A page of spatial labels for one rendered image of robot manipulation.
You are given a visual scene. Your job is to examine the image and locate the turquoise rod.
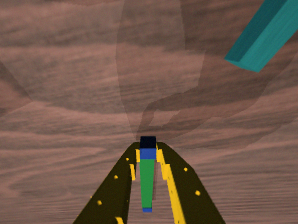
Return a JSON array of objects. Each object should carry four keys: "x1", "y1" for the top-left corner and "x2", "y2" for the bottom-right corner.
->
[{"x1": 224, "y1": 0, "x2": 298, "y2": 72}]

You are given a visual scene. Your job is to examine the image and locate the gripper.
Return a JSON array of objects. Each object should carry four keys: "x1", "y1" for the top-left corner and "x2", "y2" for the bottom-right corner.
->
[{"x1": 72, "y1": 142, "x2": 226, "y2": 224}]

